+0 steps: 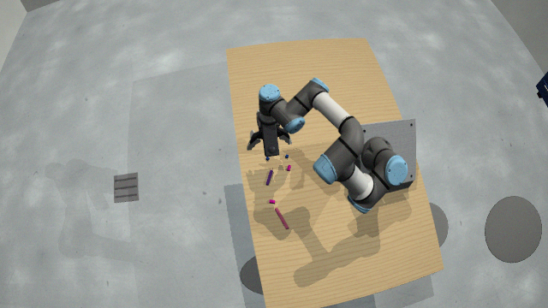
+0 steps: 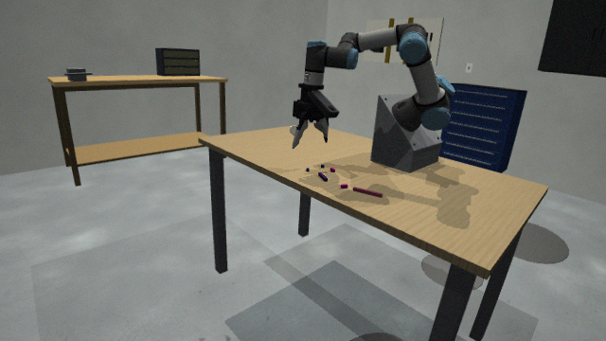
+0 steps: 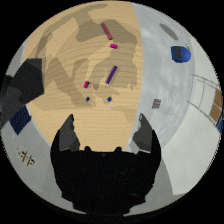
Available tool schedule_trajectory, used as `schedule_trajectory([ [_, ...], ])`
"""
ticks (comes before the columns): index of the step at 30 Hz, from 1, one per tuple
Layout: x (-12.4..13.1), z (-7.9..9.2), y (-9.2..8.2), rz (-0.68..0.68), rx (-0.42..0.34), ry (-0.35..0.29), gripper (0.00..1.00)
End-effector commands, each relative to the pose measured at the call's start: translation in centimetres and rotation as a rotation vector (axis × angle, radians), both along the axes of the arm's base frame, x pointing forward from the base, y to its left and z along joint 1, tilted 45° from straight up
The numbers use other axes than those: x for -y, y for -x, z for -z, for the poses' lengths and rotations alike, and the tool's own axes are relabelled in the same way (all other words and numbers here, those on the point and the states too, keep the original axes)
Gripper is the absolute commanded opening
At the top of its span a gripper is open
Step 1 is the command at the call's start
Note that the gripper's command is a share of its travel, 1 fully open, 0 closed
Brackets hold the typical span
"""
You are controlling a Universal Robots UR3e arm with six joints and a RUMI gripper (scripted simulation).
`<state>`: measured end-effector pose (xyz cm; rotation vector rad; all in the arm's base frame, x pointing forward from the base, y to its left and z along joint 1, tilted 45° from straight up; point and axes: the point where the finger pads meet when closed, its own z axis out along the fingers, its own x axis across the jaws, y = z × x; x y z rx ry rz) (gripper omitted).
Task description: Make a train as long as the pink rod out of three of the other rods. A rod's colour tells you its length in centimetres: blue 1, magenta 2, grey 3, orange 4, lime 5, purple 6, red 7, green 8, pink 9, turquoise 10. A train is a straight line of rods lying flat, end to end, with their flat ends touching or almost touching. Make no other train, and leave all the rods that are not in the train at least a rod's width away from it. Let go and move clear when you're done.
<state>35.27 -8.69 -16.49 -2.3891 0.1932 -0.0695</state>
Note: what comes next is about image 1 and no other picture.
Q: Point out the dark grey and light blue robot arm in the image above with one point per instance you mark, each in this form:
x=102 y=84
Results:
x=337 y=162

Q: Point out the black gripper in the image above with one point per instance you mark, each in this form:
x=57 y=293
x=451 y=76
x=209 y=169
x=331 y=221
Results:
x=281 y=133

